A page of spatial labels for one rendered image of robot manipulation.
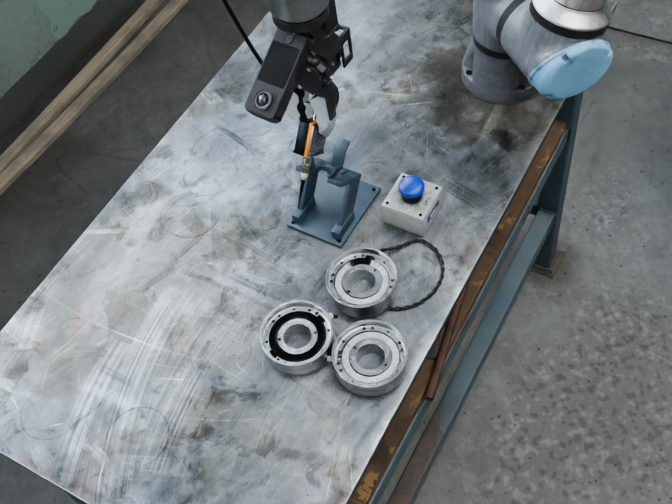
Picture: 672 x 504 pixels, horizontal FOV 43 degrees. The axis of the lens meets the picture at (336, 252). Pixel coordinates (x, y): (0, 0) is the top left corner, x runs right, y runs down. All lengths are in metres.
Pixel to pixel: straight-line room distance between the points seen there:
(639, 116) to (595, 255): 0.51
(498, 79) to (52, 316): 0.81
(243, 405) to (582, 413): 1.05
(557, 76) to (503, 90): 0.21
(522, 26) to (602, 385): 1.04
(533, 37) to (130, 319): 0.72
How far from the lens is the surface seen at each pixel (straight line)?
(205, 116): 1.54
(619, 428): 2.06
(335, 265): 1.25
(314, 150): 1.19
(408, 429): 1.44
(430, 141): 1.43
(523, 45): 1.31
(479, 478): 1.98
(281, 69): 1.07
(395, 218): 1.30
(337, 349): 1.18
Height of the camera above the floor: 1.86
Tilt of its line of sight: 55 degrees down
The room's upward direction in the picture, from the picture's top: 11 degrees counter-clockwise
